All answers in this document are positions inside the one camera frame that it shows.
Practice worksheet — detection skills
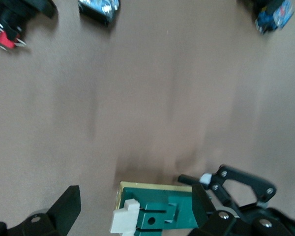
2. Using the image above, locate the black button with red block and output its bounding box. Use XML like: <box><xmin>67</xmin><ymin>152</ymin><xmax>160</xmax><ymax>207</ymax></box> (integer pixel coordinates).
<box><xmin>0</xmin><ymin>0</ymin><xmax>58</xmax><ymax>52</ymax></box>

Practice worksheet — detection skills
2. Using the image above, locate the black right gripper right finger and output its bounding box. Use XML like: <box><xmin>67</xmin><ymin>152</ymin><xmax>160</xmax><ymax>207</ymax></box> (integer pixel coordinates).
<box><xmin>186</xmin><ymin>183</ymin><xmax>295</xmax><ymax>236</ymax></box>

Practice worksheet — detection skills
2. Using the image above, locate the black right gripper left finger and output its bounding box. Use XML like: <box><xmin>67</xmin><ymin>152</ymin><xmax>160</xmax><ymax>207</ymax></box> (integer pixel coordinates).
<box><xmin>0</xmin><ymin>185</ymin><xmax>82</xmax><ymax>236</ymax></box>

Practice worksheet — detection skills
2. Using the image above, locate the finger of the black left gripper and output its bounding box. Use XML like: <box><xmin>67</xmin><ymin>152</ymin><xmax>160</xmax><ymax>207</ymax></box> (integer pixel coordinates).
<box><xmin>178</xmin><ymin>165</ymin><xmax>277</xmax><ymax>211</ymax></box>

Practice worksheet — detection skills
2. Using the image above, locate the green button with blue block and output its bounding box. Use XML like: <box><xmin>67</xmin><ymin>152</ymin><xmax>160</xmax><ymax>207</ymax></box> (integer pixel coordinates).
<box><xmin>78</xmin><ymin>0</ymin><xmax>120</xmax><ymax>27</ymax></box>
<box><xmin>237</xmin><ymin>0</ymin><xmax>295</xmax><ymax>34</ymax></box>

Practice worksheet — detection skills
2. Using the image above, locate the brown paper table cover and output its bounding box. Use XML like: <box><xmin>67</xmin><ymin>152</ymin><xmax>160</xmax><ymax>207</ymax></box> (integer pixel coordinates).
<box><xmin>0</xmin><ymin>0</ymin><xmax>295</xmax><ymax>236</ymax></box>

